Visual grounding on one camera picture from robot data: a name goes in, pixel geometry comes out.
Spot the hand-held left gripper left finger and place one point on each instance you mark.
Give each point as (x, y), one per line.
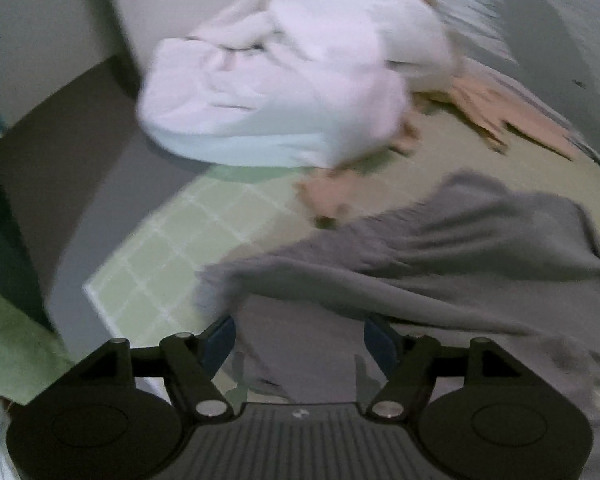
(220, 341)

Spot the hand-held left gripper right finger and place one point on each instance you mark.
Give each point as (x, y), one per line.
(380, 345)

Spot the grey pants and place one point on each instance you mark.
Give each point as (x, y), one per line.
(455, 270)

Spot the green checkered bed sheet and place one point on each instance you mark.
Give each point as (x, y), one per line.
(180, 240)

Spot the green cloth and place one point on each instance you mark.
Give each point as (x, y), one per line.
(15, 345)

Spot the dark furniture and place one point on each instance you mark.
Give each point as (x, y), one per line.
(5, 230)

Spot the beige garment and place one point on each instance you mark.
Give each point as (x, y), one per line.
(510, 115)

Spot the white garment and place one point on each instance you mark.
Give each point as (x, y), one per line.
(290, 75)

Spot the light blue carrot print quilt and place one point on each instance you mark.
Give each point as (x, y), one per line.
(555, 35)

